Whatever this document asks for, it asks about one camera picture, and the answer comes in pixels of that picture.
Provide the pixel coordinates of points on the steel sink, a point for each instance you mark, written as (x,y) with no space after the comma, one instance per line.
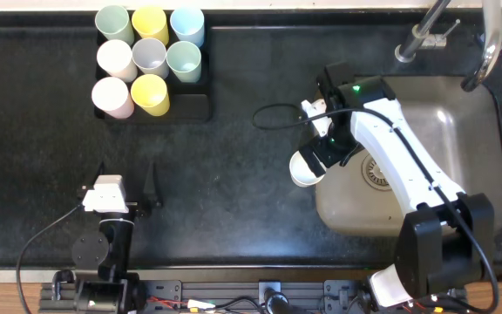
(464,144)

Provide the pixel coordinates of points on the mounting rail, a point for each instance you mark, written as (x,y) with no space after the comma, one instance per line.
(225,290)

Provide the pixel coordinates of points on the white cup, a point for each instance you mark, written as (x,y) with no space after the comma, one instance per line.
(299,174)
(113,56)

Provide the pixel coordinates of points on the pink cup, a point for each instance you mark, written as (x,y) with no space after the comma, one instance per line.
(109,93)

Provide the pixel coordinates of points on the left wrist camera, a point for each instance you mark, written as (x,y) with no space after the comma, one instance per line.
(105,194)

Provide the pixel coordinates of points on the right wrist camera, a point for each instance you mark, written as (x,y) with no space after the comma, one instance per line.
(316,118)

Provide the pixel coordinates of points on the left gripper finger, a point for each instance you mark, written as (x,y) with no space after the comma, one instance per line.
(101,169)
(152,189)

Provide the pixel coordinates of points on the grey cup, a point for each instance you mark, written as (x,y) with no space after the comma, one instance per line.
(148,54)

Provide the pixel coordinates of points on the yellow cup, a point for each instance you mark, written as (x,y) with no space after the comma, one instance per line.
(148,21)
(148,90)

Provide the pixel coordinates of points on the steel tap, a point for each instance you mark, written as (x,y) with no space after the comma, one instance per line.
(408,50)

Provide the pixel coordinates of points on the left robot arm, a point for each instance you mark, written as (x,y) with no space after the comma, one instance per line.
(118,244)

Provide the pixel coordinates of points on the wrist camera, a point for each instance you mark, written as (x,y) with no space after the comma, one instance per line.
(316,118)
(105,194)

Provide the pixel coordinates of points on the black tray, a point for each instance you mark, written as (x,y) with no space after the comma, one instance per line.
(192,107)

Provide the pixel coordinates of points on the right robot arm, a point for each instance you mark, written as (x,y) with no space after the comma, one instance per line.
(390,144)

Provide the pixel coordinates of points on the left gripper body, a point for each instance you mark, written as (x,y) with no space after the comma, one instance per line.
(137,208)

